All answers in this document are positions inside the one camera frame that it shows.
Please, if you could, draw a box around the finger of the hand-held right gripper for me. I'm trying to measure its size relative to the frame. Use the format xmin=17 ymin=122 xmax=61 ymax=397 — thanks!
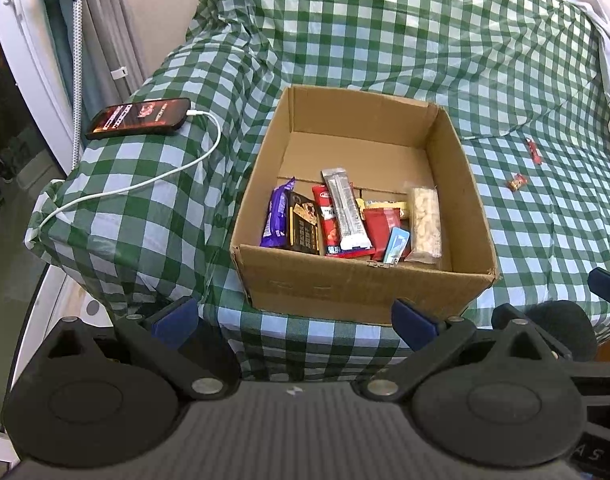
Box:
xmin=588 ymin=267 xmax=610 ymax=311

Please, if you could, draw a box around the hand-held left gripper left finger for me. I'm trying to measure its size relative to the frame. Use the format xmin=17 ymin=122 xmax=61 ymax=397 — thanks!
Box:
xmin=32 ymin=296 xmax=242 ymax=402

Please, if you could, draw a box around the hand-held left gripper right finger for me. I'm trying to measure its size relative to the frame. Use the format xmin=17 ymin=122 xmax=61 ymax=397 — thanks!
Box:
xmin=352 ymin=299 xmax=576 ymax=402

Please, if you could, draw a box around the brown cardboard box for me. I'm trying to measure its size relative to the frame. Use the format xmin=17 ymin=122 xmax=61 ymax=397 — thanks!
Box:
xmin=229 ymin=85 xmax=501 ymax=328

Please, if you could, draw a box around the light blue stick packet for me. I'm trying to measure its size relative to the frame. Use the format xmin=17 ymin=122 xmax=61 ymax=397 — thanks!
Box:
xmin=383 ymin=226 xmax=412 ymax=265

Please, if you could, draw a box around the plain red snack packet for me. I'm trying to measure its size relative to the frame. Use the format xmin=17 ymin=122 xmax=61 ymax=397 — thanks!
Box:
xmin=362 ymin=207 xmax=403 ymax=262

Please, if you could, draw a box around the clear puffed snack packet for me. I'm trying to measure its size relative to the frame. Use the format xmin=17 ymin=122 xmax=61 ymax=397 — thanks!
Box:
xmin=404 ymin=186 xmax=443 ymax=263

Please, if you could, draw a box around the yellow and white snack packet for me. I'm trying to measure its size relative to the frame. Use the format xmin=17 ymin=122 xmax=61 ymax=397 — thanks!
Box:
xmin=355 ymin=199 xmax=411 ymax=221

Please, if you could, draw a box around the red snack packet with picture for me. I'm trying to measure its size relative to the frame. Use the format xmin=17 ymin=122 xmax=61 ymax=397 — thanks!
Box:
xmin=311 ymin=185 xmax=376 ymax=259

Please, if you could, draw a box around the silver snack bar packet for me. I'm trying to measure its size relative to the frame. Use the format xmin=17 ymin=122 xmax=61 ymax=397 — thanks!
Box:
xmin=321 ymin=166 xmax=375 ymax=252

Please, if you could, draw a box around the black cracker packet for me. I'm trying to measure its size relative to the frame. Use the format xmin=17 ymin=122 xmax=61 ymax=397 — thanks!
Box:
xmin=286 ymin=190 xmax=322 ymax=255

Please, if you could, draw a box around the purple wafer packet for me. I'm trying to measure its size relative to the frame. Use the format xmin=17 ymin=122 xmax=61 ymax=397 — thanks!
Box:
xmin=260 ymin=177 xmax=296 ymax=249

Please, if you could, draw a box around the black smartphone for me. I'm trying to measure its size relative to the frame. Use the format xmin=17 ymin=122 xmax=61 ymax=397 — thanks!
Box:
xmin=85 ymin=97 xmax=192 ymax=141

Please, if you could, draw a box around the green checked cloth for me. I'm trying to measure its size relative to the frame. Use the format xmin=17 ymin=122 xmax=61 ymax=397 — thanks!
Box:
xmin=24 ymin=0 xmax=610 ymax=383

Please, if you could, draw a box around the grey curtain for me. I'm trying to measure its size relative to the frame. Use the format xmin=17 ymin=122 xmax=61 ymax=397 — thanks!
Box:
xmin=37 ymin=0 xmax=146 ymax=106

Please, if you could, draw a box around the white charging cable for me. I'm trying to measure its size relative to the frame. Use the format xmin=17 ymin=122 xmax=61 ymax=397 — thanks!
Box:
xmin=32 ymin=107 xmax=222 ymax=241

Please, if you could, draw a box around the black and white braided cable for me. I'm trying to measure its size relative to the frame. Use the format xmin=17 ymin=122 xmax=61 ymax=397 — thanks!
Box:
xmin=65 ymin=0 xmax=86 ymax=173

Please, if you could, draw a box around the white window frame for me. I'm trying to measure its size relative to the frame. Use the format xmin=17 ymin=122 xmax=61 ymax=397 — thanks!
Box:
xmin=0 ymin=0 xmax=80 ymax=176

